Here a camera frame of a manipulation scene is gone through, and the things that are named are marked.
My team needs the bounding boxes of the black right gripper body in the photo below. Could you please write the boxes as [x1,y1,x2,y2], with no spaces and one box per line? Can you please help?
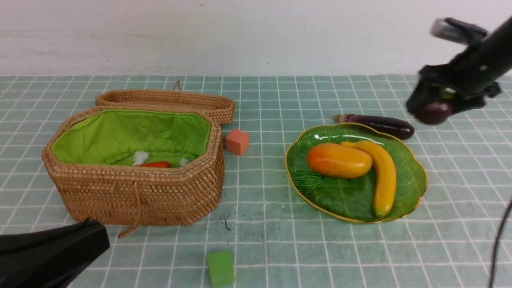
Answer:
[419,52,502,100]

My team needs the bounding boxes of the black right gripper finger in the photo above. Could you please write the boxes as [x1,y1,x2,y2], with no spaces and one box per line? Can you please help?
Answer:
[450,96,486,116]
[406,78,430,116]

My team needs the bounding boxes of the dark purple toy mangosteen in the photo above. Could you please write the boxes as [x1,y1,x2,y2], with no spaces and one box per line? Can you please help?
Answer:
[413,100,453,126]

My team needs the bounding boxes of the purple toy eggplant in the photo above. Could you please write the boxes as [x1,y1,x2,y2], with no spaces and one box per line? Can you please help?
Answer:
[332,114,415,140]

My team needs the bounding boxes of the yellow toy banana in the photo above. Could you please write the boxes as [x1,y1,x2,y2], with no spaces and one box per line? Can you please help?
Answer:
[341,140,397,219]

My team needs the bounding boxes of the orange yellow toy mango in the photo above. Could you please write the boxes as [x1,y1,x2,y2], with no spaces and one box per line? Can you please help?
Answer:
[306,143,373,179]

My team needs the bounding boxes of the orange toy carrot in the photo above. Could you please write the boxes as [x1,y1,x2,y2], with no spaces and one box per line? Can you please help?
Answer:
[135,161,171,168]

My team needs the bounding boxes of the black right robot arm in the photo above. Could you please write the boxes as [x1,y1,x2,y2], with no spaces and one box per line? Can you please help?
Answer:
[406,18,512,115]

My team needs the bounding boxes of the green glass leaf plate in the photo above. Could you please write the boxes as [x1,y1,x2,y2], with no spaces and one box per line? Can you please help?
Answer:
[285,123,428,224]

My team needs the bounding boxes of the green checkered tablecloth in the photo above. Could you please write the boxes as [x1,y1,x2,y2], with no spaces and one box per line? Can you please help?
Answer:
[0,74,512,288]

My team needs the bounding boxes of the orange foam cube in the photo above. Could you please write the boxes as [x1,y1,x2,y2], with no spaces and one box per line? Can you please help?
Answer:
[224,129,250,156]

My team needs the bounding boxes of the woven rattan basket lid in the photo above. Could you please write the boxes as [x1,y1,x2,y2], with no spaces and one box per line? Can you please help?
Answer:
[95,81,236,124]

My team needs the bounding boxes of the green foam cube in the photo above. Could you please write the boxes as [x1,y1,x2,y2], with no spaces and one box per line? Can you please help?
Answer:
[207,249,235,288]

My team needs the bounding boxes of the woven rattan basket green lining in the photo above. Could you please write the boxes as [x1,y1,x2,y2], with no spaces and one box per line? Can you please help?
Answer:
[42,106,225,226]

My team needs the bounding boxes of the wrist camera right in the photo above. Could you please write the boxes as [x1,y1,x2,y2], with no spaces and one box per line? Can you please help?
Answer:
[430,18,488,46]

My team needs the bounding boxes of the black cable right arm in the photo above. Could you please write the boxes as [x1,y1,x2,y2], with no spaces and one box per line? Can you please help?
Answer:
[487,198,512,288]

